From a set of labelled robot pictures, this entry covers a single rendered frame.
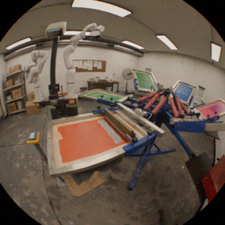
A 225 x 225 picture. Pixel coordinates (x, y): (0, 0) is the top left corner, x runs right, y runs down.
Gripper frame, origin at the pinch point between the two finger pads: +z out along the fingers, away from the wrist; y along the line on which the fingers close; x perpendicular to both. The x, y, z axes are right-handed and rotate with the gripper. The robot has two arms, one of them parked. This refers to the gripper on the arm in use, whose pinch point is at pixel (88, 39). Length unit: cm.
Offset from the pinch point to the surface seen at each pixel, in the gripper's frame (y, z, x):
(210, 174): -112, 75, 25
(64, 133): -10, 83, -20
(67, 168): -32, 94, 7
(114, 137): -50, 70, -25
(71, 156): -29, 91, -4
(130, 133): -59, 63, -17
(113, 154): -53, 79, -7
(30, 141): 12, 102, -2
